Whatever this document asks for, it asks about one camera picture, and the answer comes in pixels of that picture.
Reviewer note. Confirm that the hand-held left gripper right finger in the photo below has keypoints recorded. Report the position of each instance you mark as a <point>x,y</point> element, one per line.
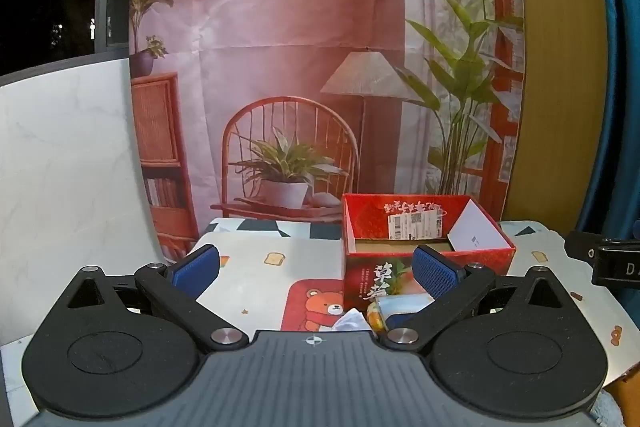
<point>436,274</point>

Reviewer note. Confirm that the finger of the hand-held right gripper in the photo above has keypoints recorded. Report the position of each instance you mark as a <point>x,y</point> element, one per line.
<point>580,244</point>

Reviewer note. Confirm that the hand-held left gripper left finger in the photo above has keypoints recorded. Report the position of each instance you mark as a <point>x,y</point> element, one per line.
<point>194,268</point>

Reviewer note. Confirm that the light blue sock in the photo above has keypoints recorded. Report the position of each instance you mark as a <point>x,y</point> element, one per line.
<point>405,304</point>

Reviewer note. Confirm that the orange floral cloth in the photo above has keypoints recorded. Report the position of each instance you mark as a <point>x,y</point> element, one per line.
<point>375,314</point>

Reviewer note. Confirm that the red strawberry print cardboard box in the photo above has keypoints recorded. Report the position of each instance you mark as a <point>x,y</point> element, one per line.
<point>361,268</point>

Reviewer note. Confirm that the white mesh cloth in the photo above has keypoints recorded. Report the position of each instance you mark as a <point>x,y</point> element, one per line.
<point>352,321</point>

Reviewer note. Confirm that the cartoon print tablecloth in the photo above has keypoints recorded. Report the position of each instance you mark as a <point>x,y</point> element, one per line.
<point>260,277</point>

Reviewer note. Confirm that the white marble board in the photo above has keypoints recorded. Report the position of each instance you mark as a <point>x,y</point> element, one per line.
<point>60,182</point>

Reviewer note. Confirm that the printed room scene backdrop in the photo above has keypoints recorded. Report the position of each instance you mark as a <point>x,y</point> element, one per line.
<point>300,7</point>

